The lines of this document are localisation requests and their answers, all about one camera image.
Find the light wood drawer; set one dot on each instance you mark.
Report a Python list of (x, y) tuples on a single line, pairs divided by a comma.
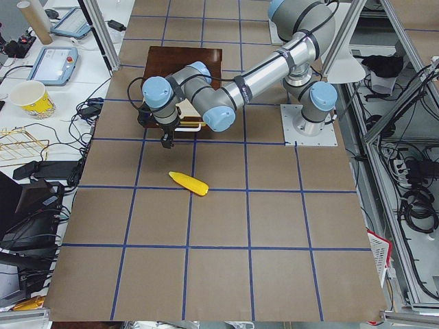
[(190, 119)]

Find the teach pendant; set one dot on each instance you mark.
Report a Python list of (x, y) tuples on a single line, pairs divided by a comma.
[(72, 24), (54, 65)]

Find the lower teach pendant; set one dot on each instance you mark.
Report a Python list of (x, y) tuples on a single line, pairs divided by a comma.
[(54, 65)]

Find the black power adapter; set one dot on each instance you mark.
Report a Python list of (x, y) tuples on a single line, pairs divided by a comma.
[(116, 25)]

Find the popcorn paper bucket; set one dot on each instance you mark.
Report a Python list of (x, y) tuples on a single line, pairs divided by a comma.
[(32, 97)]

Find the cardboard tube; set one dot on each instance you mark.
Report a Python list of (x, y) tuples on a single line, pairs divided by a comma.
[(35, 15)]

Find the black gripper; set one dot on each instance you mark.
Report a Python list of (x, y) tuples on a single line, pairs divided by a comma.
[(168, 130)]

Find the gold wire rack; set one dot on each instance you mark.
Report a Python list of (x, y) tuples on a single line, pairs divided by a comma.
[(18, 147)]

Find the aluminium frame post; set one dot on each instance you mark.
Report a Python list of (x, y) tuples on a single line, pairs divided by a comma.
[(95, 20)]

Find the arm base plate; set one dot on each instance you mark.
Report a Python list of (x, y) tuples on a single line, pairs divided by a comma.
[(301, 133)]

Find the upper teach pendant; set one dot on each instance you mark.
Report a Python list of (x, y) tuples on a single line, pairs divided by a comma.
[(72, 24)]

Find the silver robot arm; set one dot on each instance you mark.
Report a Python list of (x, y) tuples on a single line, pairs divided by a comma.
[(307, 29)]

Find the red white basket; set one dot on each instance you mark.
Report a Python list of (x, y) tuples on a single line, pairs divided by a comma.
[(381, 250)]

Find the yellow corn cob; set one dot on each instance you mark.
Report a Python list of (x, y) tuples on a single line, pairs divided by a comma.
[(190, 183)]

